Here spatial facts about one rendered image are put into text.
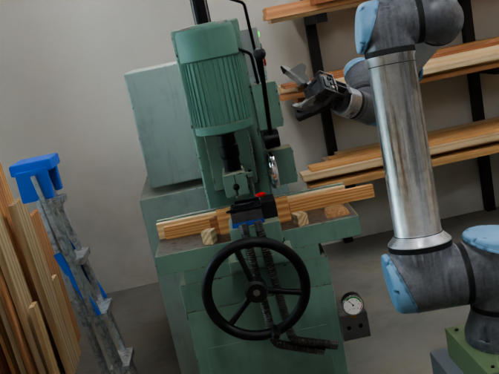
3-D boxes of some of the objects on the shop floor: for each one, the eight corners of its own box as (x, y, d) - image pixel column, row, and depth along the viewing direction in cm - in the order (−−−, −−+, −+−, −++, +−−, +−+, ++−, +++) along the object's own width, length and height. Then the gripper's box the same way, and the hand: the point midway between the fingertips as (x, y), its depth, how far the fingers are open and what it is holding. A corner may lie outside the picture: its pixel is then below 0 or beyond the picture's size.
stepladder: (112, 437, 272) (3, 170, 246) (119, 405, 296) (21, 158, 270) (149, 425, 272) (44, 156, 246) (154, 394, 296) (58, 146, 270)
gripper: (343, 64, 200) (292, 45, 189) (360, 115, 189) (307, 97, 179) (325, 82, 205) (274, 64, 195) (341, 133, 195) (288, 116, 184)
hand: (284, 87), depth 188 cm, fingers open, 14 cm apart
